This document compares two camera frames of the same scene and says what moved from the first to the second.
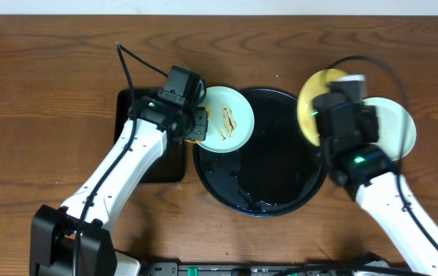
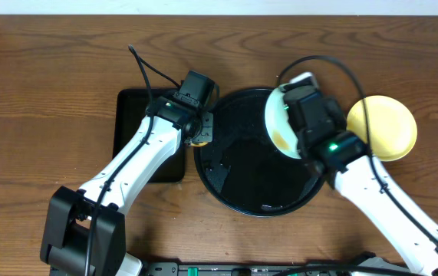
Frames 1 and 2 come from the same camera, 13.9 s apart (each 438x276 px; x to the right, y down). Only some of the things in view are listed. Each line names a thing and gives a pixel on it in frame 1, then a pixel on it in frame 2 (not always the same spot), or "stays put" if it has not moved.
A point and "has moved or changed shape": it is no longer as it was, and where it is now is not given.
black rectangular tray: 169,166 stays put
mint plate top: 231,119 to 280,129
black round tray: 278,171 stays put
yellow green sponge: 209,111 has moved or changed shape
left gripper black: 198,123 stays put
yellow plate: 314,86 to 392,127
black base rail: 274,269 stays put
